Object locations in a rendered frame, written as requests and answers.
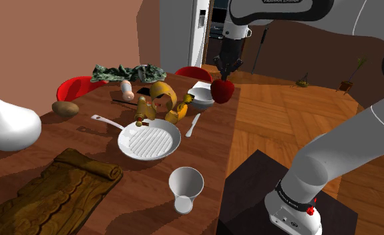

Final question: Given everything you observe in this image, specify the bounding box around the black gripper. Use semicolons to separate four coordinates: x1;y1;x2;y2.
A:
213;37;244;81

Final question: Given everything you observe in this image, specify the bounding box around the red apple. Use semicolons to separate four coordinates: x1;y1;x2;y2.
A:
210;78;236;105

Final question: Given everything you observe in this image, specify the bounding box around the white bowl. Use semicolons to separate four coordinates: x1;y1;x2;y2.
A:
187;81;216;110

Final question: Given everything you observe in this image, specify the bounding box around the dark broom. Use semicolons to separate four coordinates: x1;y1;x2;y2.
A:
251;27;269;75

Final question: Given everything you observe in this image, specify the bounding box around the white refrigerator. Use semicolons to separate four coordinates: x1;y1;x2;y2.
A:
159;0;211;74

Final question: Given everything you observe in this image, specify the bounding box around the yellow banana peel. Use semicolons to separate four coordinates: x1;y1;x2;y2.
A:
149;81;196;125

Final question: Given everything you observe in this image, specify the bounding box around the white knife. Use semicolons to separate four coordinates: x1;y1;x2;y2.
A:
185;113;201;138

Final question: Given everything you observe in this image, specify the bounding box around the small yellow plant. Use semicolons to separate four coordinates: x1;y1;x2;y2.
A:
295;72;310;88

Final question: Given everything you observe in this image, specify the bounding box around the green crumpled cloth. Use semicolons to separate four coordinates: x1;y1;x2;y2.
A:
90;63;168;84

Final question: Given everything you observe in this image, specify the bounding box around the beige salt shaker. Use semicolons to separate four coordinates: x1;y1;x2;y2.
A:
120;79;135;101

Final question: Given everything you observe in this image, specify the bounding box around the white grill pan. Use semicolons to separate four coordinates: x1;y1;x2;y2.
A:
91;114;182;162

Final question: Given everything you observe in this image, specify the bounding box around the black pen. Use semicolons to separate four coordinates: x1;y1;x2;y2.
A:
111;99;138;107

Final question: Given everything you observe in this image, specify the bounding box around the dark robot stand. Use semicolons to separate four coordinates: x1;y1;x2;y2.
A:
216;149;359;235

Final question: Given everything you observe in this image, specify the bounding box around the potted plant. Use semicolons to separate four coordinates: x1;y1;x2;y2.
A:
337;57;367;96

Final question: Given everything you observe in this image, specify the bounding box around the white cup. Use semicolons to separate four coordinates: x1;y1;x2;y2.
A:
168;166;205;215

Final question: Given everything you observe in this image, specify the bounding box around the wooden dining table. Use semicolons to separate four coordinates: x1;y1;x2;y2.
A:
0;72;241;235

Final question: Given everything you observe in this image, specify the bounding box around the brown potato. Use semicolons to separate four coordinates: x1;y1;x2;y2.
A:
51;101;80;118

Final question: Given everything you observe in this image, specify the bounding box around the carved wooden board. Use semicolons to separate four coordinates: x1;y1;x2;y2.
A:
0;148;124;235

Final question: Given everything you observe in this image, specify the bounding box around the white vase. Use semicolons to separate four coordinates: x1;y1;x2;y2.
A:
0;77;42;152

